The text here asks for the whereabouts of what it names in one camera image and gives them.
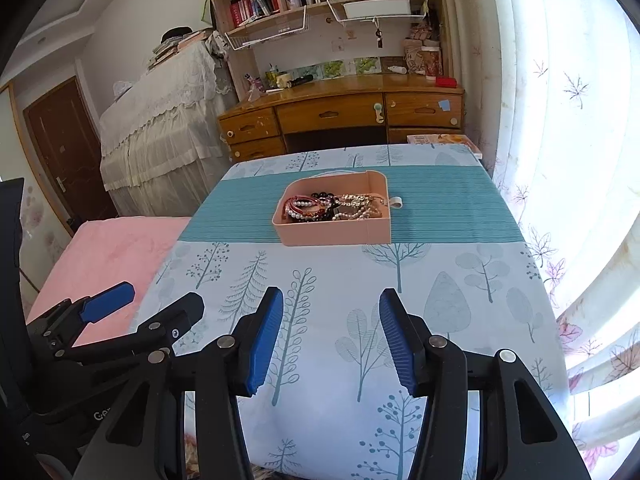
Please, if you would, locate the pink book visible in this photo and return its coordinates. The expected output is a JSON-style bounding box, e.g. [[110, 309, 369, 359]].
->
[[177, 31, 214, 49]]

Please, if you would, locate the empty white wire basket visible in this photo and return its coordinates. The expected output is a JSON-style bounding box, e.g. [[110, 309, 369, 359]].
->
[[224, 5, 311, 52]]

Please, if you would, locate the wooden bookshelf hutch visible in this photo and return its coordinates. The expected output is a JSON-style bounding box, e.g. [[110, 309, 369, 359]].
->
[[202, 0, 454, 92]]

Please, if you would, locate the pink jewelry box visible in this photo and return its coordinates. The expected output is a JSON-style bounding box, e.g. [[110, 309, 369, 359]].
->
[[271, 170, 405, 248]]

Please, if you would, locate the white lidded jar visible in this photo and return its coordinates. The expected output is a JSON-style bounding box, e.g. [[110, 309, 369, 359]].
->
[[420, 45, 444, 77]]

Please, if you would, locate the white floral curtain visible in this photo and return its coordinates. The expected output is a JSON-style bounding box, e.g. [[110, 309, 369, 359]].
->
[[445, 0, 640, 476]]

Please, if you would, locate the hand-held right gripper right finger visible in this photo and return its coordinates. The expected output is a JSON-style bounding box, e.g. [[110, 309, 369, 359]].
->
[[378, 287, 594, 480]]

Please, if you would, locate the wooden desk with drawers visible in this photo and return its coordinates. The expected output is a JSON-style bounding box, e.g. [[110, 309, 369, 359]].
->
[[217, 73, 466, 164]]

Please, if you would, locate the orange cover magazine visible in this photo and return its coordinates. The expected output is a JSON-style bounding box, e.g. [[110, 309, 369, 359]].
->
[[406, 133, 481, 154]]

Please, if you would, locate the red string bracelet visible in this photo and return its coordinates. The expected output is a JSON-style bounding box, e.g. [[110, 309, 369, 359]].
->
[[282, 192, 321, 224]]

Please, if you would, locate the lace covered piano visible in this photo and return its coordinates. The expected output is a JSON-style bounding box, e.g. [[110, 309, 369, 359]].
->
[[99, 37, 237, 206]]

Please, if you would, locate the white pearl bracelet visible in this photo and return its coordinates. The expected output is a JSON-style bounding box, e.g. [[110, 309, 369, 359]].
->
[[289, 199, 324, 222]]

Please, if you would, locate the pink blanket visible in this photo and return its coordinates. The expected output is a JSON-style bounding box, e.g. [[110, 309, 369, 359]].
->
[[25, 216, 194, 352]]

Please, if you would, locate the gold tiara hair comb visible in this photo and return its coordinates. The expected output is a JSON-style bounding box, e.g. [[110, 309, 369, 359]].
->
[[337, 192, 389, 221]]

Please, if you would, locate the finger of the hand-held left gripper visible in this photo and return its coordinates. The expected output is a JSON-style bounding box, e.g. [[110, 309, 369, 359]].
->
[[27, 282, 136, 356], [65, 291, 206, 377]]

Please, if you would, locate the stack of books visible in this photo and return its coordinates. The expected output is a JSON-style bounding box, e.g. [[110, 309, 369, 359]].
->
[[147, 40, 179, 69]]

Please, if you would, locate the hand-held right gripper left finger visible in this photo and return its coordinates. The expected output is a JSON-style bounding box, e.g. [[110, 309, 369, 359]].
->
[[72, 286, 285, 480]]

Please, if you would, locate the black bead bracelet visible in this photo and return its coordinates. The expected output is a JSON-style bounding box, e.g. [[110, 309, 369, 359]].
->
[[311, 190, 339, 222]]

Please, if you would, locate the brown wooden door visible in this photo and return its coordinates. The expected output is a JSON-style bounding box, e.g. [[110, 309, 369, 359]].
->
[[22, 76, 119, 221]]

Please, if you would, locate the patterned bag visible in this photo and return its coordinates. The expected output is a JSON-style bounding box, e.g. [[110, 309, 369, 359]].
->
[[403, 27, 444, 75]]

